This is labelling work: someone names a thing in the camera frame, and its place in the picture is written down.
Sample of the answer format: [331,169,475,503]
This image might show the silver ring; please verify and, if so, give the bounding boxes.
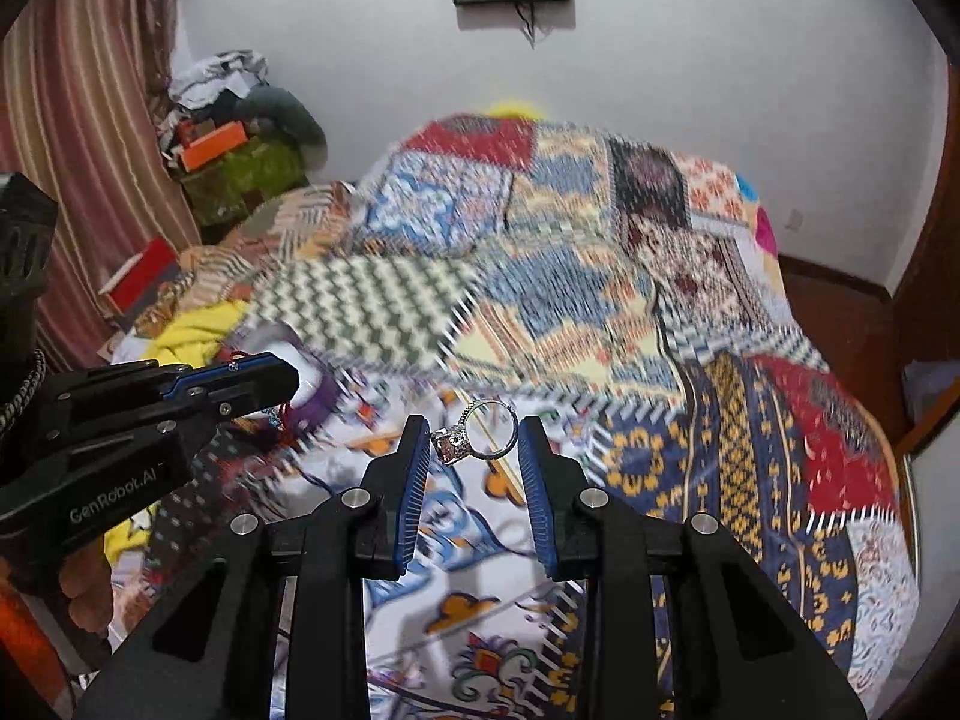
[429,397,521,467]

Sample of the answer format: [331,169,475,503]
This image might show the person's hand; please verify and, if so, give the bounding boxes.
[59,538,114,637]

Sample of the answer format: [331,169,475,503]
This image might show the purple heart-shaped tin box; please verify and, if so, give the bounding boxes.
[220,322,340,437]

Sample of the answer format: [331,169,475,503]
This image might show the yellow cloth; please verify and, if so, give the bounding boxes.
[104,299,249,567]

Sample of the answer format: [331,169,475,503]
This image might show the red and white box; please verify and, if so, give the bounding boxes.
[98,238,181,323]

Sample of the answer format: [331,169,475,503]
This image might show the striped patchwork blanket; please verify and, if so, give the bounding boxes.
[133,182,353,338]

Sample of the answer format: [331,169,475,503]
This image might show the green patterned box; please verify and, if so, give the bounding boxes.
[181,135,308,227]

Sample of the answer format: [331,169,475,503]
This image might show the orange box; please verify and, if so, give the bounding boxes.
[181,121,247,172]

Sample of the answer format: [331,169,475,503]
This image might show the colourful patchwork bedspread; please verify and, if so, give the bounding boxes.
[110,115,919,718]

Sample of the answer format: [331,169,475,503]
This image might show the pile of clothes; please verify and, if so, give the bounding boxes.
[158,49,329,172]

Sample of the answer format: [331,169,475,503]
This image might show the yellow object behind bed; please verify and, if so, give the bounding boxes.
[483,99,545,122]

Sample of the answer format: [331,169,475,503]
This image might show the red striped curtain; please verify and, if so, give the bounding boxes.
[2,0,200,371]

